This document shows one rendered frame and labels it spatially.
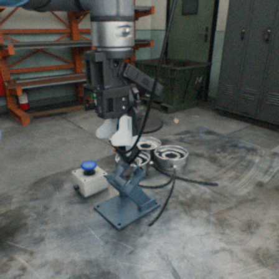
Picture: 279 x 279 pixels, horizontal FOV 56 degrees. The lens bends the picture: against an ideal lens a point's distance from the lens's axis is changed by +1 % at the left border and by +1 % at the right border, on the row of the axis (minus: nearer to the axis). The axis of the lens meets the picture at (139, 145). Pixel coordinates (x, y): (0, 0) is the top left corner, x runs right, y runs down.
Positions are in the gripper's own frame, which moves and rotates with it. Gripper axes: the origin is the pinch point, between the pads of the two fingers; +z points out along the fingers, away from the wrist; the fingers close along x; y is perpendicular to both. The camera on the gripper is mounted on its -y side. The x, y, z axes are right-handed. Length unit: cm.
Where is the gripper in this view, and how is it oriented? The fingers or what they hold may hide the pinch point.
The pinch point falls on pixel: (125, 146)
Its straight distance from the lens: 56.9
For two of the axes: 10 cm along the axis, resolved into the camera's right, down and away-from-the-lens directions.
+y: -7.5, 2.7, -6.0
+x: 6.6, 3.1, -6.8
